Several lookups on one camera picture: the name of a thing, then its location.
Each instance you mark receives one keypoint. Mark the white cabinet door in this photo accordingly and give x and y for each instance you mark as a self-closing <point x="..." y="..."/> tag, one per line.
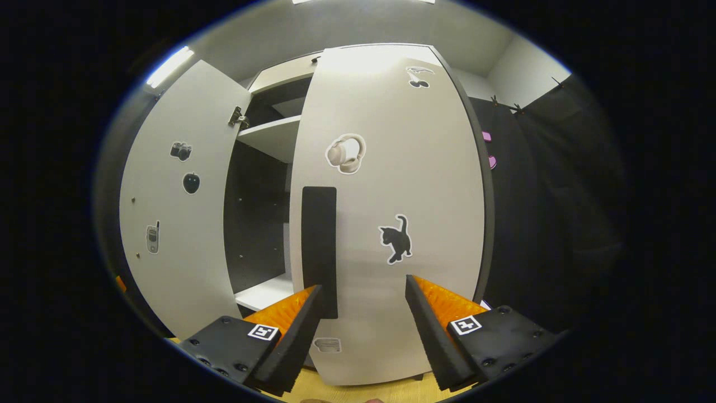
<point x="425" y="184"/>
<point x="179" y="268"/>

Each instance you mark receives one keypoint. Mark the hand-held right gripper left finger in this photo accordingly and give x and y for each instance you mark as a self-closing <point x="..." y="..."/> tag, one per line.
<point x="296" y="347"/>

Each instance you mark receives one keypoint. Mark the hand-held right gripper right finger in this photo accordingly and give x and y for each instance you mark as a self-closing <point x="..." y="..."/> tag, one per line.
<point x="433" y="341"/>

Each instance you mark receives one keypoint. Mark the metal door hinge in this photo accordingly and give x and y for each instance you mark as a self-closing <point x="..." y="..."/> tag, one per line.
<point x="237" y="117"/>

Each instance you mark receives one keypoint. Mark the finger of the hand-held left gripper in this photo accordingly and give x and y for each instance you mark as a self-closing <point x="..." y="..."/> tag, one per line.
<point x="121" y="284"/>

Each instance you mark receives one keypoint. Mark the black backdrop cloth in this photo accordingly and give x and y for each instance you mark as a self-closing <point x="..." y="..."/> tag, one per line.
<point x="548" y="212"/>

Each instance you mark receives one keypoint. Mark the white cabinet shelf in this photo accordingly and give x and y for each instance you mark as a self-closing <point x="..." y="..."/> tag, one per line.
<point x="265" y="294"/>
<point x="274" y="137"/>

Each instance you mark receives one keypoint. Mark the white cabinet drawer front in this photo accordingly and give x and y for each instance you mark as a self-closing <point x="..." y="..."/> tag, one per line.
<point x="279" y="75"/>

